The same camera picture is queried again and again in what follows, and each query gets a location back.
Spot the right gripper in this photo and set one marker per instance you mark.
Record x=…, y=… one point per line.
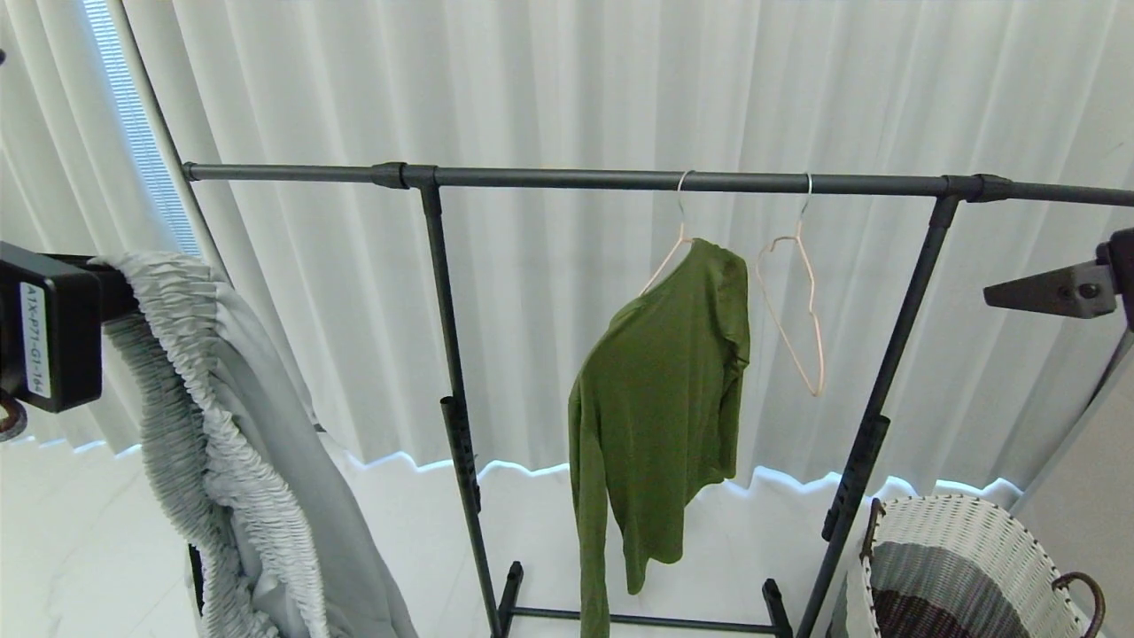
x=1125, y=275

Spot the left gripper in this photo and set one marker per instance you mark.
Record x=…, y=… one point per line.
x=62, y=337

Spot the pale grey shorts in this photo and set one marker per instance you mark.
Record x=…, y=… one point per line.
x=266, y=461

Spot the pink clothes hanger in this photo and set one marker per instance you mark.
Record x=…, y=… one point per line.
x=799, y=232
x=683, y=236

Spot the green printed shirt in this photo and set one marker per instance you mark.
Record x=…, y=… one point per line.
x=664, y=381

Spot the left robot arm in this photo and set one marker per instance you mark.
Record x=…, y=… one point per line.
x=7, y=416

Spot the white laundry basket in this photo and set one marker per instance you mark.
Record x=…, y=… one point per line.
x=957, y=523

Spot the black clothes rack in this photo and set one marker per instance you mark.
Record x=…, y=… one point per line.
x=576, y=179

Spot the white curtain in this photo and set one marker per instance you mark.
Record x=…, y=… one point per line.
x=53, y=133
x=532, y=310

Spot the window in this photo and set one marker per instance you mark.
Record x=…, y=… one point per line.
x=133, y=115

